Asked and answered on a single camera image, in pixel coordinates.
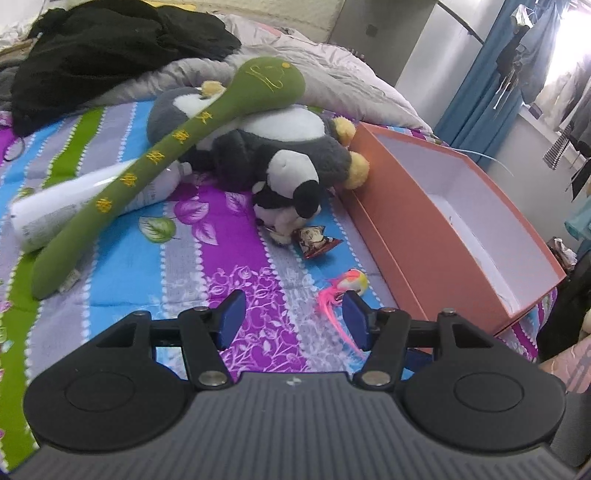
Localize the blue curtain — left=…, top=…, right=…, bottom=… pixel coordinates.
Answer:
left=434, top=0, right=533, bottom=158

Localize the black garment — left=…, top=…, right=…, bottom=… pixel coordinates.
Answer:
left=11, top=0, right=243, bottom=138

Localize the pink feather ball toy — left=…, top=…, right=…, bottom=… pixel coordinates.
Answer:
left=316, top=269, right=369, bottom=356

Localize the grey knitted cloth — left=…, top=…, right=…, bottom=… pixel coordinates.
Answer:
left=0, top=58, right=24, bottom=112

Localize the orange cardboard box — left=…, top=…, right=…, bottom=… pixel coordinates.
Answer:
left=339, top=122, right=568, bottom=340

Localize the small cartoon print packet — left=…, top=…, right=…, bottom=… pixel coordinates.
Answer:
left=295, top=224, right=344, bottom=259

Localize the thin white cable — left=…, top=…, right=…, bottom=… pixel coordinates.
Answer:
left=455, top=148, right=516, bottom=177

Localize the grey duvet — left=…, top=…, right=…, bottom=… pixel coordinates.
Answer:
left=90, top=13, right=448, bottom=147

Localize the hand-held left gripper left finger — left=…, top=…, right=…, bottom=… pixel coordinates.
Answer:
left=95, top=290, right=248, bottom=389

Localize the dark hanging garment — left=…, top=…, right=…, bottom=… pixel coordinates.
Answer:
left=495, top=17, right=532, bottom=112

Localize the white plastic bottle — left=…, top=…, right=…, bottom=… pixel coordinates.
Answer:
left=9, top=162, right=193, bottom=254

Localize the white crumpled cloth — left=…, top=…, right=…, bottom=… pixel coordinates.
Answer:
left=0, top=17, right=43, bottom=47

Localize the panda plush toy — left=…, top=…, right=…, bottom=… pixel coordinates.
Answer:
left=147, top=80, right=370, bottom=245

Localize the beige hanging garment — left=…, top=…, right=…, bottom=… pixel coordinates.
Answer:
left=531, top=58, right=591, bottom=139

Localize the green plush snake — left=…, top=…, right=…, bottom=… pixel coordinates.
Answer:
left=31, top=55, right=307, bottom=301

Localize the blue denim garment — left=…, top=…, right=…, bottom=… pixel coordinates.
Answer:
left=521, top=0, right=563, bottom=103

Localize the pink patterned cloth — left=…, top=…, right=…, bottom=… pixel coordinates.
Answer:
left=539, top=336, right=591, bottom=394

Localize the striped hanging cloth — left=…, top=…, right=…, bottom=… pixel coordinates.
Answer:
left=542, top=128, right=574, bottom=169

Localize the teal cloth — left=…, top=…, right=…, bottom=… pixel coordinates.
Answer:
left=565, top=202, right=591, bottom=241

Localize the dark cloth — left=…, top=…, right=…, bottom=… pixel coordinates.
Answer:
left=537, top=264, right=591, bottom=366

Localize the striped floral bed sheet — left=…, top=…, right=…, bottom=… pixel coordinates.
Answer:
left=0, top=99, right=559, bottom=472

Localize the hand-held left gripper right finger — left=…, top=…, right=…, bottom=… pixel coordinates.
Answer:
left=342, top=290, right=498, bottom=389

